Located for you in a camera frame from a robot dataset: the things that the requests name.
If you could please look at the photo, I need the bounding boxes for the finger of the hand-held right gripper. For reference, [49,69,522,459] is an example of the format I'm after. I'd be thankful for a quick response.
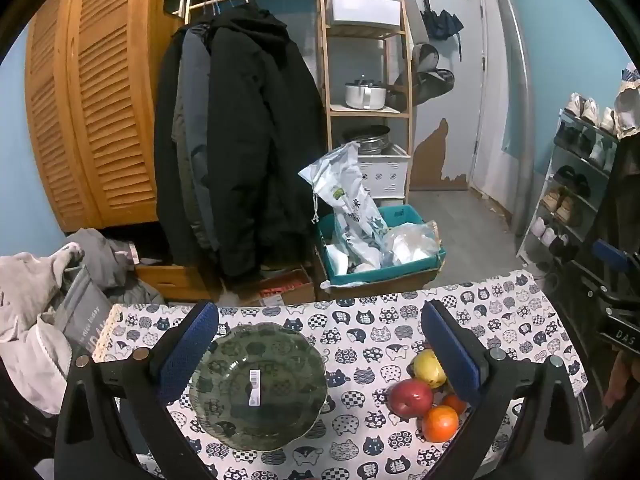
[592,240,628,273]
[582,270,626,318]

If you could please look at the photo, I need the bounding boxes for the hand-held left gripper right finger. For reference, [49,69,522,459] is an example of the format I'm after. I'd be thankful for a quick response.
[422,300,586,480]

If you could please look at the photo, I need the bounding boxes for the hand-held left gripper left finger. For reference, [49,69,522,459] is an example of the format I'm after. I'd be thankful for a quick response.
[54,301,219,480]

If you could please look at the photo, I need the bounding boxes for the red apple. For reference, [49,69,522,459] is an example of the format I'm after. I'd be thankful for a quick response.
[389,379,435,418]

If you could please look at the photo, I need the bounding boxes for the green glass plate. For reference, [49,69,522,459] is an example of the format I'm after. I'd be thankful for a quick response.
[189,322,328,453]

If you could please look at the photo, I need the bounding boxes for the person's right hand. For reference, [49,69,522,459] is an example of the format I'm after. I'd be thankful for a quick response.
[603,352,640,408]

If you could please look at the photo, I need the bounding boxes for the wooden wardrobe drawer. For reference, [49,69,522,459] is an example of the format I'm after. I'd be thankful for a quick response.
[135,260,216,302]

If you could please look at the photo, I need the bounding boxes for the cat print tablecloth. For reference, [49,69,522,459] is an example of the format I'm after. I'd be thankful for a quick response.
[92,270,588,480]

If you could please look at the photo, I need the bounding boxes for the teal box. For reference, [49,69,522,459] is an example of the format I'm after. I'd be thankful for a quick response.
[316,205,447,286]

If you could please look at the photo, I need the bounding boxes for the brown cardboard box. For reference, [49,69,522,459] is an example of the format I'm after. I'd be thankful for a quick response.
[315,255,446,292]

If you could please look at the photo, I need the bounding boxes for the metal shoe rack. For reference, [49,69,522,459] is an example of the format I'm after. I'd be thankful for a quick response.
[517,107,621,281]

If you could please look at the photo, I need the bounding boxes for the grey laundry bag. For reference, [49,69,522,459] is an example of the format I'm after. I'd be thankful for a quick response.
[52,265,113,356]

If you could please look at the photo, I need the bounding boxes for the cardboard box red print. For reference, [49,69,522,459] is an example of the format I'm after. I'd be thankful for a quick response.
[232,267,316,306]

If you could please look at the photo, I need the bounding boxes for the clear plastic bag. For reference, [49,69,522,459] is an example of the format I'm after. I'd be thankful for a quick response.
[382,222,441,266]

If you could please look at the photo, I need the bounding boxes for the grey hoodie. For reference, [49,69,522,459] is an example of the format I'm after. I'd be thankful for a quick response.
[60,227,166,306]

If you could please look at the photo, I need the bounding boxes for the group of shoes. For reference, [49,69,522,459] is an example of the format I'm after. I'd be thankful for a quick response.
[530,92,618,261]

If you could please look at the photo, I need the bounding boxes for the olive jacket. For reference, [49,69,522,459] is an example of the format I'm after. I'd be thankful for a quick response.
[172,120,221,252]

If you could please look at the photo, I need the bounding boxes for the grey clothes pile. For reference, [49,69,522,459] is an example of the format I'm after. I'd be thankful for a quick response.
[0,242,83,416]

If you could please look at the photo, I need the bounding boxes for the metal pipe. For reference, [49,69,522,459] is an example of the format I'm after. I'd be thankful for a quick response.
[487,0,531,233]

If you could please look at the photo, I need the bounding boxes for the dark furniture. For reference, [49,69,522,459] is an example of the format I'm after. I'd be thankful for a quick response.
[0,360,58,463]

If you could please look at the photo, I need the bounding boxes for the white basket drawers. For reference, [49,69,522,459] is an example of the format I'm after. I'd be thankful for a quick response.
[357,145,411,201]

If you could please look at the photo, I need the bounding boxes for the printed plastic bag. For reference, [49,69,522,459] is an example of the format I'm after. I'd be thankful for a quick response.
[299,141,388,268]

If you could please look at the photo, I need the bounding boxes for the black jacket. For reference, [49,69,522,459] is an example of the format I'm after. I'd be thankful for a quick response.
[155,25,187,261]

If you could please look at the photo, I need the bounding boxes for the white door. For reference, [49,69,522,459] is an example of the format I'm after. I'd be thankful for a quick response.
[415,0,490,192]

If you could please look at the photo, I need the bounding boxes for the round metal pan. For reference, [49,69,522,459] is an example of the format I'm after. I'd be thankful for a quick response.
[345,126,391,153]

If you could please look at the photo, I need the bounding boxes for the black hooded coat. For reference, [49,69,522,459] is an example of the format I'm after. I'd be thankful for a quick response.
[207,10,326,281]

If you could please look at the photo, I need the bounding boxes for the dark hanging bag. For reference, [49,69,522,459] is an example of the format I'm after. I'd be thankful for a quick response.
[392,67,456,106]

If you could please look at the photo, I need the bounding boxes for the wooden louvered wardrobe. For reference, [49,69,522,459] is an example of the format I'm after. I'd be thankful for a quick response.
[24,0,186,233]

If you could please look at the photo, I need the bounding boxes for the grey-blue jacket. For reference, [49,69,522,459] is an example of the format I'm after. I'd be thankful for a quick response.
[180,25,212,211]

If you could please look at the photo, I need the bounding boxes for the grey hanging cap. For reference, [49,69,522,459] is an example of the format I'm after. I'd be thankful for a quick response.
[412,44,441,73]

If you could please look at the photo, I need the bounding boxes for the dark blue umbrella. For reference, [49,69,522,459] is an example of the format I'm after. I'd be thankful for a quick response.
[420,0,463,41]

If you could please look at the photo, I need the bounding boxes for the bamboo garment rack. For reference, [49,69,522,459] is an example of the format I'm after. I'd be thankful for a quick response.
[167,0,415,211]

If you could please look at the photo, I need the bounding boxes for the large white storage box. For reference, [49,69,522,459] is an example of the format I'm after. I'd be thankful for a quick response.
[327,0,403,28]

